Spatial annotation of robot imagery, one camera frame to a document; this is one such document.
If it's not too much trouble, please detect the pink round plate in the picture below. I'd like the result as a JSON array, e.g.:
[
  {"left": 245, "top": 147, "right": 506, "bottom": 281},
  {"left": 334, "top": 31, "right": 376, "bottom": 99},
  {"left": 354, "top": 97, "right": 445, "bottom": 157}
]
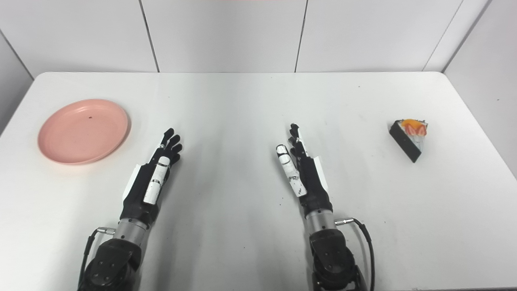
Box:
[{"left": 38, "top": 99, "right": 131, "bottom": 165}]

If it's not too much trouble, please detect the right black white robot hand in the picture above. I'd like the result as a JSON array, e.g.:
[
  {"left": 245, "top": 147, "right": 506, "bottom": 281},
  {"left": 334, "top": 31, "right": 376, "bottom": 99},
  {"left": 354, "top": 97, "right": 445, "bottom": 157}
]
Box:
[{"left": 276, "top": 123, "right": 334, "bottom": 221}]

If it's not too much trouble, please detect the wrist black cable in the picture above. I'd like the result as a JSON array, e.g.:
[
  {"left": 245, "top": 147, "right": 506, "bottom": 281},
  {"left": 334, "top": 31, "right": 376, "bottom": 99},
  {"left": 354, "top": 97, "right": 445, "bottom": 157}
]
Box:
[
  {"left": 79, "top": 228, "right": 115, "bottom": 285},
  {"left": 334, "top": 218, "right": 376, "bottom": 291}
]

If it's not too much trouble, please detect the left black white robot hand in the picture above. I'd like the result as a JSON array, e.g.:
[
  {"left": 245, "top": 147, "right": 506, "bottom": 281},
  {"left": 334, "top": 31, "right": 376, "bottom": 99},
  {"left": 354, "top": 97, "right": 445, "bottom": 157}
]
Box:
[{"left": 120, "top": 128, "right": 183, "bottom": 227}]

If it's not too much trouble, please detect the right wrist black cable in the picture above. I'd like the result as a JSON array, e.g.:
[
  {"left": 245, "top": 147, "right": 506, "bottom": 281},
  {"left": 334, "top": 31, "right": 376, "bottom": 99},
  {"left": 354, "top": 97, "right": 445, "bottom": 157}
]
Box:
[{"left": 334, "top": 218, "right": 376, "bottom": 291}]

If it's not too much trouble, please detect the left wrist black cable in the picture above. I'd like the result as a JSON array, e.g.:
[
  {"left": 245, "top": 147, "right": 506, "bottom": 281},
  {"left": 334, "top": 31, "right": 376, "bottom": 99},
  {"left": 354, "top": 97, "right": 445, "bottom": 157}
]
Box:
[{"left": 79, "top": 228, "right": 115, "bottom": 285}]

